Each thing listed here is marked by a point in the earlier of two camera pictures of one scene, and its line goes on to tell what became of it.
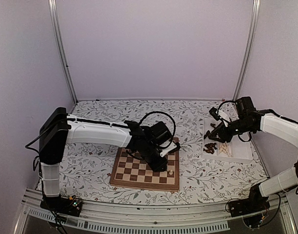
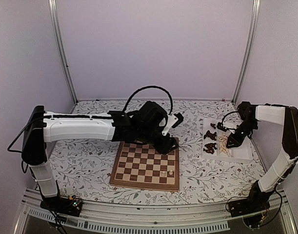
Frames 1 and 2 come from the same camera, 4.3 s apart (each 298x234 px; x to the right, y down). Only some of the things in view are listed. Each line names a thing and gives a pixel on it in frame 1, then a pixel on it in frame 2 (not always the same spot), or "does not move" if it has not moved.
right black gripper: [224, 135] -> [237, 142]
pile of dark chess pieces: [210, 147] does not move
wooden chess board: [130, 171] does not move
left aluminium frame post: [52, 7] does not move
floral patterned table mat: [86, 169] does not move
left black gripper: [157, 167] -> [166, 147]
